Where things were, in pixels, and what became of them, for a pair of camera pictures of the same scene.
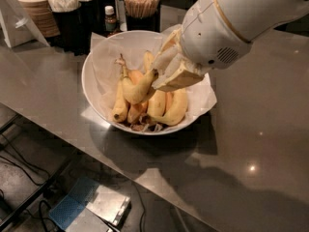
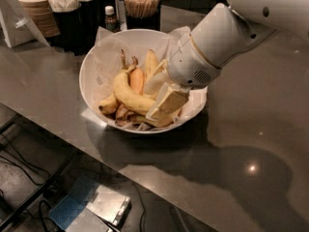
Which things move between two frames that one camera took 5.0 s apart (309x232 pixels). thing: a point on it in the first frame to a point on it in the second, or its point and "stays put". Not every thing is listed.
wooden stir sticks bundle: (141, 3) stays put
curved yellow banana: (132, 90) to (137, 104)
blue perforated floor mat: (71, 203) stays put
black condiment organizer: (73, 29) stays put
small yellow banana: (121, 109) to (109, 104)
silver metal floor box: (110, 206) stays put
